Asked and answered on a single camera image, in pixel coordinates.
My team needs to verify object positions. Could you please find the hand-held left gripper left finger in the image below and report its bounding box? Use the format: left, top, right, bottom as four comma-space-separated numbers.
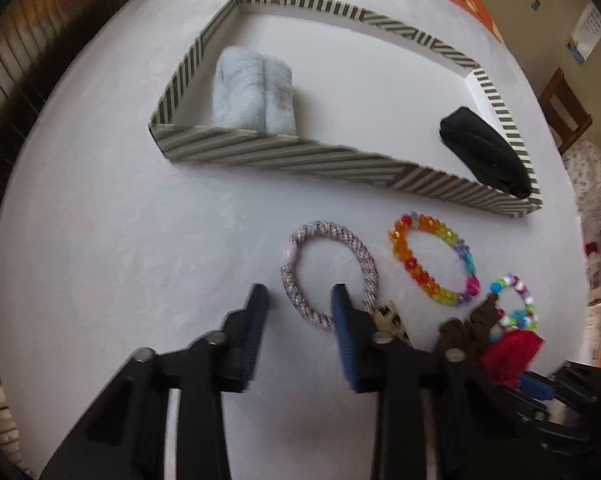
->
39, 283, 270, 480

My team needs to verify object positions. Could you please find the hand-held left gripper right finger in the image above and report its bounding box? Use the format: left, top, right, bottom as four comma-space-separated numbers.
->
330, 283, 556, 480

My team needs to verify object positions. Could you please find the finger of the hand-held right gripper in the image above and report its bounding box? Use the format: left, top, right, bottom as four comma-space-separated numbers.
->
519, 370, 558, 402

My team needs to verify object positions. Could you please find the red satin bow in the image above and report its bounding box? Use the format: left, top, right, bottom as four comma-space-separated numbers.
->
479, 330, 545, 390

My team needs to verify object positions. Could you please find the leopard print hair bow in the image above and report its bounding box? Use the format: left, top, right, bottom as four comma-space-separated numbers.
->
371, 300, 413, 346

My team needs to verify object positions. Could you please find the pastel braided hair tie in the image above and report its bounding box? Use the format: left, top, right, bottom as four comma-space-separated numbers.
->
280, 220, 378, 332

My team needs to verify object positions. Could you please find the multicolour round bead bracelet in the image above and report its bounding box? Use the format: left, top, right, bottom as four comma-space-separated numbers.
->
489, 274, 537, 333

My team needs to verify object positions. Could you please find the brown scrunchie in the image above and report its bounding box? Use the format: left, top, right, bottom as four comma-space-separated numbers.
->
434, 294, 501, 361

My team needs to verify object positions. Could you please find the orange rainbow bead bracelet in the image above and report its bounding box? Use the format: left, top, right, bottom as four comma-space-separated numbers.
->
389, 212, 481, 307

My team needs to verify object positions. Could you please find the striped cardboard box tray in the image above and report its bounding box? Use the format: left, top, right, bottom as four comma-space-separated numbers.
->
148, 0, 543, 219

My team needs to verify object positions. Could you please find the white lace tablecloth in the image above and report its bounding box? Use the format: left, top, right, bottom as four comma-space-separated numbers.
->
0, 0, 588, 480

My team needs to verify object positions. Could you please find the floral sofa cover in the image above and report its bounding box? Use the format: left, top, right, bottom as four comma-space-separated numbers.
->
560, 140, 601, 233

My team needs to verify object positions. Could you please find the black fabric pouch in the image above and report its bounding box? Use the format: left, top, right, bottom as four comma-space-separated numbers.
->
439, 106, 532, 200

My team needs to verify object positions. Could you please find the light blue fluffy hair clip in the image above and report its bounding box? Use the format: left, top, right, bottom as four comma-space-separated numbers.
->
211, 46, 297, 136

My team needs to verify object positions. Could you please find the wooden chair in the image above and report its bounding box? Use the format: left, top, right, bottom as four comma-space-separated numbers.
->
537, 67, 593, 156

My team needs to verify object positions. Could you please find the white wall chart poster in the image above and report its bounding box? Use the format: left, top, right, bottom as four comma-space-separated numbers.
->
566, 2, 601, 65

